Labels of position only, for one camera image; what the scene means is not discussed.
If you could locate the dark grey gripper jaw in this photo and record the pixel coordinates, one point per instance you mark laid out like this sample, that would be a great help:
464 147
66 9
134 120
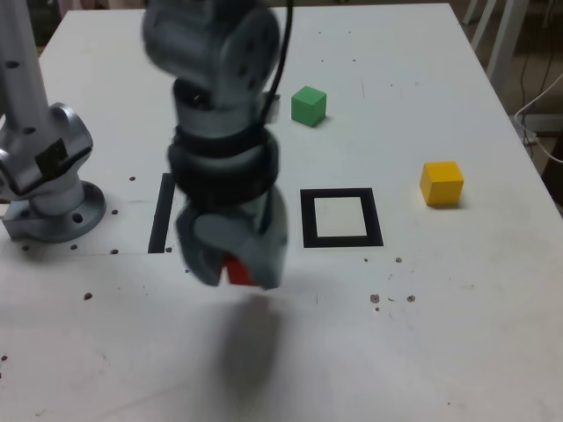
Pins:
193 250

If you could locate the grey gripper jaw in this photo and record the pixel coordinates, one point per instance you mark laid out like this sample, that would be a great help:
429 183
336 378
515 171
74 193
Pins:
268 255

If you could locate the red cube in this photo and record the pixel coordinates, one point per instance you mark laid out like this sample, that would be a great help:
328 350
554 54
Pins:
237 270

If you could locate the green cube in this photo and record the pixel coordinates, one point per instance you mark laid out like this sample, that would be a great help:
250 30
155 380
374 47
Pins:
308 107

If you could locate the yellow cube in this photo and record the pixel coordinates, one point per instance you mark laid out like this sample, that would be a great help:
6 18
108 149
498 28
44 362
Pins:
441 184

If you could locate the black tape square outline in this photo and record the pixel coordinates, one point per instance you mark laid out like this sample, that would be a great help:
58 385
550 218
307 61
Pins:
308 220

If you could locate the black tape strip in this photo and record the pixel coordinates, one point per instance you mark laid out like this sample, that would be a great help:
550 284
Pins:
158 228

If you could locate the white furniture legs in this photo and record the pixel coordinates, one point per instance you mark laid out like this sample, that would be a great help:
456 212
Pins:
495 31

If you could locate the small white camera box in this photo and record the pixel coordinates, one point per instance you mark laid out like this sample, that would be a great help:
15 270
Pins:
273 110

